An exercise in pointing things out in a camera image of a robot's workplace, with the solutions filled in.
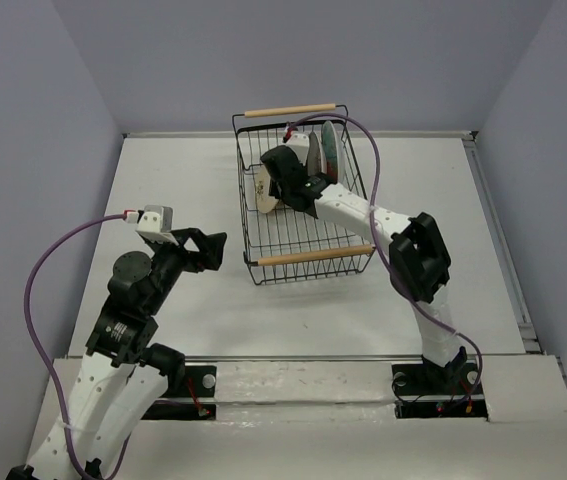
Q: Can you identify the white plate with orange sunburst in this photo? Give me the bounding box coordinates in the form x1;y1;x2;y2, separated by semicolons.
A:
306;131;326;176

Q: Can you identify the red plate with teal flower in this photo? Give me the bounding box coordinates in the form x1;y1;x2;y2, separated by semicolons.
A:
321;121;345;183

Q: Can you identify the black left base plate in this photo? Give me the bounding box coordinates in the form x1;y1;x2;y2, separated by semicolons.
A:
142;365;217;421

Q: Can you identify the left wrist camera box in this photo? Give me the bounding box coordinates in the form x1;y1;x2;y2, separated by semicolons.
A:
136;205;176;244

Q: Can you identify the cream plate with black patch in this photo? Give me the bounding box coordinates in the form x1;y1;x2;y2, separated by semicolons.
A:
254;166;279;214

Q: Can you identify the black wire dish rack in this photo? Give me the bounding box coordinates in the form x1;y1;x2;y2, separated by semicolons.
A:
232;113;373;286

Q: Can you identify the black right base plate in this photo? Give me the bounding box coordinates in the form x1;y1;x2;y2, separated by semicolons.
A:
391;362;488;420

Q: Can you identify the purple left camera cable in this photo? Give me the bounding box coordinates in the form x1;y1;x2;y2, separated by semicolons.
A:
22;212;139;479

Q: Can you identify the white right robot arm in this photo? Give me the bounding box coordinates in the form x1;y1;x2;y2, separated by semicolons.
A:
261;146;467;392

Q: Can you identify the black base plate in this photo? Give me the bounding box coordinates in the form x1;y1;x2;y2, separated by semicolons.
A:
142;365;217;421
391;362;488;420

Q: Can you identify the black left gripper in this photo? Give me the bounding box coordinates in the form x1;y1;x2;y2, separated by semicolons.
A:
147;226;228;313

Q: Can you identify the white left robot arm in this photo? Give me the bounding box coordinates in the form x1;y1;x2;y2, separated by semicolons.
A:
7;228;227;479

